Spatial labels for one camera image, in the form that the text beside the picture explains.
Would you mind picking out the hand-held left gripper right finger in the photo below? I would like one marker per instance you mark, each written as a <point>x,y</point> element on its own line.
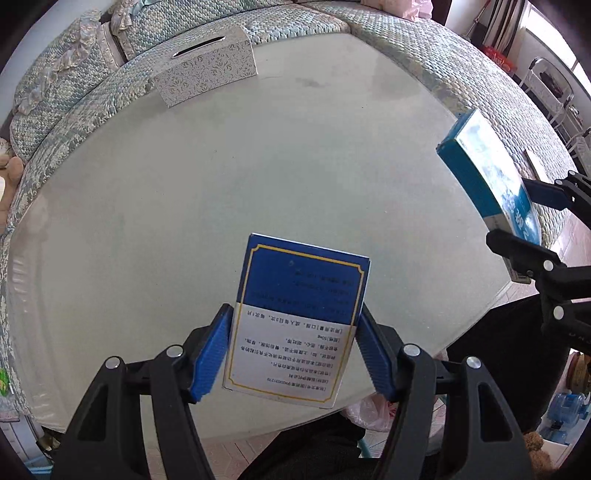
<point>376,355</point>

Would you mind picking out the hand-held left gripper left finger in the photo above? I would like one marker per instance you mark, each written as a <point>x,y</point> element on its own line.
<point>210,355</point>

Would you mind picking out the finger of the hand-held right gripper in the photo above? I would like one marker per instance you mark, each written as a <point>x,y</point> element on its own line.
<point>542,191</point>
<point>521,251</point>

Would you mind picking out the light blue box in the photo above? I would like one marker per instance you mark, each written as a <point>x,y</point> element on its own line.
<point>489,180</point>

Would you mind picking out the bin with white plastic bag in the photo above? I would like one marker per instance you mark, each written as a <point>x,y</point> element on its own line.
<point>369,410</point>

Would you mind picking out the blue and white box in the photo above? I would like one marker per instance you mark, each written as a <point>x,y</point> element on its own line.
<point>300,323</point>

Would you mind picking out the brown round jar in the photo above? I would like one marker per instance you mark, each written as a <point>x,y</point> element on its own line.
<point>579,371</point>

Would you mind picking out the blue water bottle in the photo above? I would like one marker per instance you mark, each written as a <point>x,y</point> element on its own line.
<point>568,405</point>

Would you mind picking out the person's right leg black pants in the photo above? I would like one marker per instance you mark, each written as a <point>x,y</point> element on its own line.
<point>498,346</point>

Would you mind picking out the person's leg black pants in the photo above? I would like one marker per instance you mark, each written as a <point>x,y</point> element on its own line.
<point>498,346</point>
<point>300,454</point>

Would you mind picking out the teal plastic stool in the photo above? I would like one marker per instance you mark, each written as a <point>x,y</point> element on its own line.
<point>364,445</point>

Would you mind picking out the white metal chair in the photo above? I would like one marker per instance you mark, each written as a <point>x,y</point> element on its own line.
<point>554,92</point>

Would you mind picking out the person's left leg black pants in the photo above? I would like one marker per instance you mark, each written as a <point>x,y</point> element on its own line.
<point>300,454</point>

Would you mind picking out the curved quilted sofa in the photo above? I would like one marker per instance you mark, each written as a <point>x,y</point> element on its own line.
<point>415,50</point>

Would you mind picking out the pink pillow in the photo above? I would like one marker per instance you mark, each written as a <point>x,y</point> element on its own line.
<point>397,7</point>

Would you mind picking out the brown teddy bear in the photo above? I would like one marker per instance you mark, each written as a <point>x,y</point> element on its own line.
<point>11,168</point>

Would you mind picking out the patterned white tissue box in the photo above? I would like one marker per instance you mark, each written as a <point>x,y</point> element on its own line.
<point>207,69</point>

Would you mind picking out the ruffled quilted back cushion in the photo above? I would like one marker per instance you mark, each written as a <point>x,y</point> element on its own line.
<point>60,74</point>
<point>194,23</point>

